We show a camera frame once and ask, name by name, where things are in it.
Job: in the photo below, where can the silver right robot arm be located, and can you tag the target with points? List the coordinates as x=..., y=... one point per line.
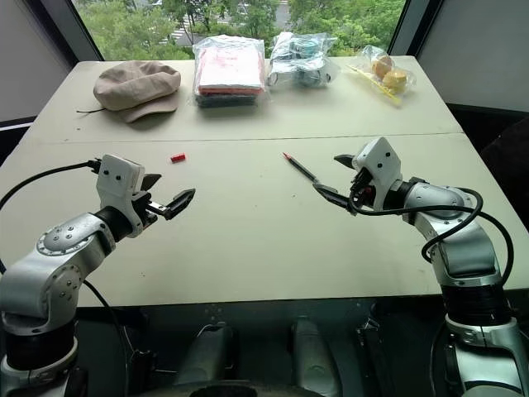
x=438, y=199

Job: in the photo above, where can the dark rounded grey shape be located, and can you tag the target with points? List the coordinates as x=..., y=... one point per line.
x=206, y=351
x=312, y=351

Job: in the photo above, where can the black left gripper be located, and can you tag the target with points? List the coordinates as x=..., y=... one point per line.
x=144, y=207

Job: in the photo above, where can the beige fabric cap hat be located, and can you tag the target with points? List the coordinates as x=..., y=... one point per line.
x=136, y=89

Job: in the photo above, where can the black pen with red tip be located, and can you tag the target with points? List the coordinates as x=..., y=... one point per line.
x=299, y=167

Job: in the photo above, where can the dark window frame post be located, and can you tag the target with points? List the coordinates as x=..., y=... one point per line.
x=415, y=25
x=74, y=29

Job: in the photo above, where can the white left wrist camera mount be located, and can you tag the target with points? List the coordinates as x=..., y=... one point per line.
x=117, y=175

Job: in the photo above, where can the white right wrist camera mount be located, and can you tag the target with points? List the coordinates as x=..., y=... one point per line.
x=382, y=163

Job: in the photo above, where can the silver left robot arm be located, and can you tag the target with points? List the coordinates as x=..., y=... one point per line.
x=62, y=248

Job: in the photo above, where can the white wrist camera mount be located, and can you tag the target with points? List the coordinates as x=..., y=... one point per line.
x=117, y=175
x=382, y=163

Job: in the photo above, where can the clear bag of teal items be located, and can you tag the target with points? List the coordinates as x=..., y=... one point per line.
x=299, y=62

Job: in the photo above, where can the clear bag of yellow balls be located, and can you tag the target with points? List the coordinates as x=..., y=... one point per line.
x=386, y=74

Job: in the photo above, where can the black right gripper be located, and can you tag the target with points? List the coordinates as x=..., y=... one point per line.
x=363, y=192

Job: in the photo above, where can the small red cap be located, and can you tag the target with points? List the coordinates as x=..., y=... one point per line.
x=178, y=158

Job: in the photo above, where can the plastic bag of folded cloths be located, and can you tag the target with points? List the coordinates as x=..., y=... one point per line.
x=229, y=70

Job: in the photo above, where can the dark cushion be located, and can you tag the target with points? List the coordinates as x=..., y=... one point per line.
x=508, y=144

